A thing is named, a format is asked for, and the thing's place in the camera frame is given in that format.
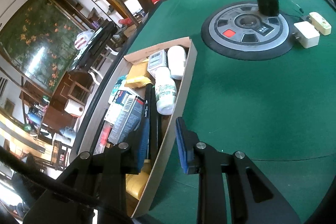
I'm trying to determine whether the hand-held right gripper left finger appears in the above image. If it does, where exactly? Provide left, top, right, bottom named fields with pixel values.
left=23, top=118, right=151, bottom=224

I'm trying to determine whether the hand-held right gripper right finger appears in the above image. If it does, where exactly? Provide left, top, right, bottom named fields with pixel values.
left=175, top=116, right=302, bottom=224

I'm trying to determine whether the dark blue barcode box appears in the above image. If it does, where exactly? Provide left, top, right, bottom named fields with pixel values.
left=108, top=96, right=145, bottom=146

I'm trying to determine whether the black marker pen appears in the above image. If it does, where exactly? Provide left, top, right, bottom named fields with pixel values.
left=144, top=84, right=162, bottom=159

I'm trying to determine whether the red clear packet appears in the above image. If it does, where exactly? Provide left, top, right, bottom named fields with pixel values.
left=95, top=121, right=111, bottom=154

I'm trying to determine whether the small yellow object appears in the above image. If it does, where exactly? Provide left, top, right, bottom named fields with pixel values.
left=125, top=172, right=151, bottom=200

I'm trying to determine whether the white labelled medicine bottle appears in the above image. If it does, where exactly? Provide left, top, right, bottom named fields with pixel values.
left=154, top=67, right=177, bottom=115

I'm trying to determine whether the shallow cardboard box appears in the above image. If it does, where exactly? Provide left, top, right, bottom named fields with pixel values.
left=76, top=36, right=198, bottom=218

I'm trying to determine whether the teal cartoon packet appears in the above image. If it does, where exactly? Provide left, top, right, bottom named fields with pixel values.
left=108, top=75, right=128, bottom=104

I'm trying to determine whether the yellow snack packet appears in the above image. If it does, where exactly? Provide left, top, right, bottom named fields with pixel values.
left=123, top=59, right=153, bottom=90

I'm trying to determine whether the white pink barcode box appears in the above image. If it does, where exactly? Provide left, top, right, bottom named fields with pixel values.
left=146, top=50, right=169, bottom=77

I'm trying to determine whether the plain white bottle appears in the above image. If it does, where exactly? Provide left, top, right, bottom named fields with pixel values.
left=167, top=46, right=188, bottom=81

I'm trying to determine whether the white paper towel roll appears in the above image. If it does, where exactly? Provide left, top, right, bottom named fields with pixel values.
left=64, top=99, right=85, bottom=117

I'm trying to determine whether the black long case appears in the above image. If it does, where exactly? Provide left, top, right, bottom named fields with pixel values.
left=78, top=20, right=119, bottom=70

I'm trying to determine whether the white red plastic bag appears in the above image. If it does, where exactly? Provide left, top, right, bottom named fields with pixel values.
left=74, top=29, right=95, bottom=50

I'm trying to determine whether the white power adapter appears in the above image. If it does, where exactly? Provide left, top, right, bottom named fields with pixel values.
left=293, top=21, right=321, bottom=49

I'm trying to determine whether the cream power strip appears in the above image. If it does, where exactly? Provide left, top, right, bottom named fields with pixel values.
left=308, top=11, right=332, bottom=36

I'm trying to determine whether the floral wall painting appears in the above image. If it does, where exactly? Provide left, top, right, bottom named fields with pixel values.
left=0, top=0, right=88, bottom=95

